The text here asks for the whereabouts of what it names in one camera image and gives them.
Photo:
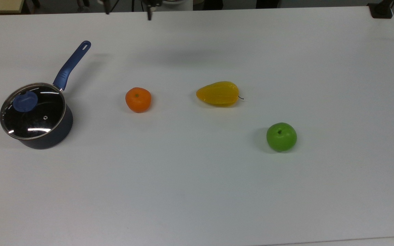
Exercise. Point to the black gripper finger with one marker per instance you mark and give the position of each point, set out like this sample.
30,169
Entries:
149,14

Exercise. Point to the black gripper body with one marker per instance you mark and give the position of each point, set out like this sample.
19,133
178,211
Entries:
152,2

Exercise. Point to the glass lid with blue knob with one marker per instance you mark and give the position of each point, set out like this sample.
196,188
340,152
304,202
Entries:
33,114

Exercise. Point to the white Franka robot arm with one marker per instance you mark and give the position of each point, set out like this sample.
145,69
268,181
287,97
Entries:
180,2

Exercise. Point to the thin black rod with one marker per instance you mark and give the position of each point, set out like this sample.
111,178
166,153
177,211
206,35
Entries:
107,8

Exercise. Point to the orange mandarin fruit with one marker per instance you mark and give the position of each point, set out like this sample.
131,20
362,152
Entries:
138,99

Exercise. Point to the yellow starfruit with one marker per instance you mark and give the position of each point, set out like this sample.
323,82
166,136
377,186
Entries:
218,94

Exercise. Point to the dark blue saucepan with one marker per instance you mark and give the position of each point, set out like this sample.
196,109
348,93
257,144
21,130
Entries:
62,131

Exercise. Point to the green apple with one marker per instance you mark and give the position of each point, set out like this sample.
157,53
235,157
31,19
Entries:
281,137

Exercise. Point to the black table clamp block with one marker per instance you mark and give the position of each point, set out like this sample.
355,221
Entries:
381,10

